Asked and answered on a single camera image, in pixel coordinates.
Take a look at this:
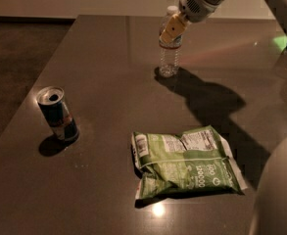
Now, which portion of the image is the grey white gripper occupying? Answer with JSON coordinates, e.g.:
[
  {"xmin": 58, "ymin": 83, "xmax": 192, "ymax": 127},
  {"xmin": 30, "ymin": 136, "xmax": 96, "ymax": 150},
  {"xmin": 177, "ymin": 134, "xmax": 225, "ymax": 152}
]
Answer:
[{"xmin": 160, "ymin": 0, "xmax": 219, "ymax": 44}]

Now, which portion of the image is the clear plastic water bottle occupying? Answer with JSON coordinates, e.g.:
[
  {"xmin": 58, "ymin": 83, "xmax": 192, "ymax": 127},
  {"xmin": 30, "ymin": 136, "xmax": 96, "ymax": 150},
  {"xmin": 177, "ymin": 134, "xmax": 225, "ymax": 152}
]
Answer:
[{"xmin": 159, "ymin": 6, "xmax": 182, "ymax": 77}]

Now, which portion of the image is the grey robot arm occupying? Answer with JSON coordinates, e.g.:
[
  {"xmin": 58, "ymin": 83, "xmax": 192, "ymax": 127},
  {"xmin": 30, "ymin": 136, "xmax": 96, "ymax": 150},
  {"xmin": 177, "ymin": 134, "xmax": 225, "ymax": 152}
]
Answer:
[{"xmin": 160, "ymin": 0, "xmax": 287, "ymax": 235}]

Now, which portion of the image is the blue silver redbull can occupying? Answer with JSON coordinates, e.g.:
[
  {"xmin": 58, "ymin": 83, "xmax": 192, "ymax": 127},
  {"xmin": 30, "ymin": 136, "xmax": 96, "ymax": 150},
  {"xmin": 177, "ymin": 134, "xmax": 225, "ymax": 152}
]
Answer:
[{"xmin": 36, "ymin": 86, "xmax": 79, "ymax": 143}]

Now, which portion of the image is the green chip bag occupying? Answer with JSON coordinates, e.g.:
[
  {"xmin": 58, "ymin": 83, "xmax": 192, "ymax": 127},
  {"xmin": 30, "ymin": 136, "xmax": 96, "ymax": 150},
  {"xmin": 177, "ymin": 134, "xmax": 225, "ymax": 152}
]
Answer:
[{"xmin": 131, "ymin": 126, "xmax": 247, "ymax": 200}]

